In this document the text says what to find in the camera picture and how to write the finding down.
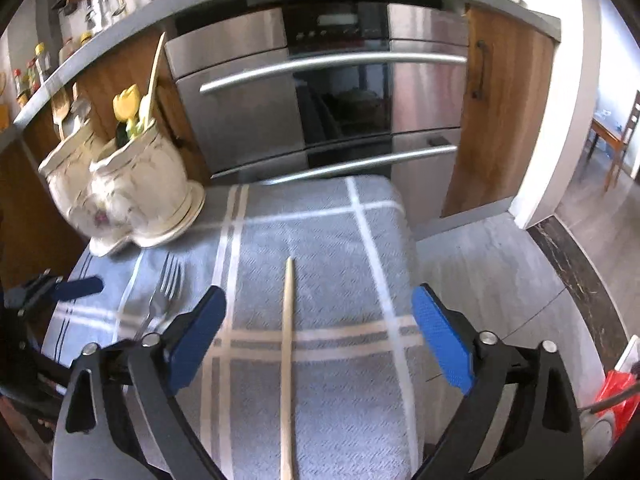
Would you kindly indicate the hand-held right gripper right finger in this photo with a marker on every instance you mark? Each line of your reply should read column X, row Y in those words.
column 442, row 340

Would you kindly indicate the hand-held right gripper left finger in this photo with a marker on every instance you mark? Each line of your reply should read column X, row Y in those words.
column 197, row 340

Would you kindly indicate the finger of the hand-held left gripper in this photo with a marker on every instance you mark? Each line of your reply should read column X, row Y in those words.
column 77, row 287

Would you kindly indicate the wooden chopstick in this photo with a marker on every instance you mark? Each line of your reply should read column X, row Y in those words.
column 156, row 70
column 287, row 360

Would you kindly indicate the cream ceramic double utensil holder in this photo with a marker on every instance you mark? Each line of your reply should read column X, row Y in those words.
column 145, row 185

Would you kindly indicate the yellow tulip-shaped utensil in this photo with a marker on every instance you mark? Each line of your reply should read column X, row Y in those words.
column 125, row 105

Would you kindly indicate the silver fork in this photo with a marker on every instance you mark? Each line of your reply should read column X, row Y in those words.
column 167, row 285

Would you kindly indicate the grey plaid cloth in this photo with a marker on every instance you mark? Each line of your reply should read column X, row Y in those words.
column 325, row 260

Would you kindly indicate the red plastic bag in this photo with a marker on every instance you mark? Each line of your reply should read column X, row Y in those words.
column 617, row 390

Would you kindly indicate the wooden spatula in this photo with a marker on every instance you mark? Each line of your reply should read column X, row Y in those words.
column 60, row 105

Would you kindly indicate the dark sauce bottle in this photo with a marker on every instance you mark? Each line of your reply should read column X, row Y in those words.
column 21, row 87

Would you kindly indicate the red-label sauce bottle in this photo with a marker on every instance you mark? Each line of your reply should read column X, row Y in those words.
column 33, row 77

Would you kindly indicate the yellow-cap clear bottle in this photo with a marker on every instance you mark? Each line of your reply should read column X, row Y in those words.
column 44, row 61

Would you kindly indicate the stainless steel oven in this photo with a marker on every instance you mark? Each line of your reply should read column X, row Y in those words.
column 235, row 110

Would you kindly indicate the pale red-label bottle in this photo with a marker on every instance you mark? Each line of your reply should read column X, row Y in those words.
column 67, row 51

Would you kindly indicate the yellow bottle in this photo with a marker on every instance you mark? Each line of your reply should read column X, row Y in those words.
column 86, row 38

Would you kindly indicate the wooden dining table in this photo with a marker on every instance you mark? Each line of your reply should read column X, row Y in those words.
column 605, row 130

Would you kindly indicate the wooden chair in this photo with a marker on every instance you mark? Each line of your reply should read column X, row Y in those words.
column 632, row 125

